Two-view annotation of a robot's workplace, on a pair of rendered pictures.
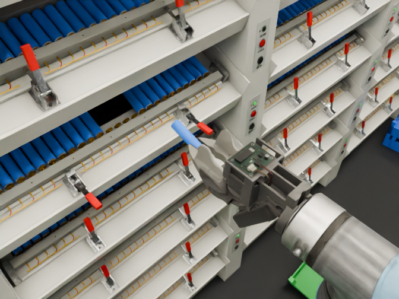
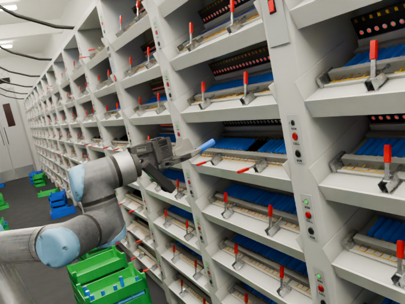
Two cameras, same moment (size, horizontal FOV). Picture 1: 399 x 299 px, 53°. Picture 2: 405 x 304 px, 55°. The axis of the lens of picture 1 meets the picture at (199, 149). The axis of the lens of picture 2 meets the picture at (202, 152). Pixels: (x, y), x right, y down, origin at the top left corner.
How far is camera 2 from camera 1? 1.41 m
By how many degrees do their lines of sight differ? 96
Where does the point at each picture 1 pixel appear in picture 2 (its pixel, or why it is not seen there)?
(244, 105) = (296, 194)
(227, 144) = (185, 146)
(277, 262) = not seen: outside the picture
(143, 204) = (251, 222)
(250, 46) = (285, 134)
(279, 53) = (356, 178)
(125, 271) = (246, 269)
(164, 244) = (266, 283)
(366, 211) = not seen: outside the picture
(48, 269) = (217, 207)
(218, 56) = not seen: hidden behind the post
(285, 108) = (387, 275)
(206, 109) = (271, 172)
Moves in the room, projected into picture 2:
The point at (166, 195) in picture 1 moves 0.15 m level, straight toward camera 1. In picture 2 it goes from (258, 228) to (213, 234)
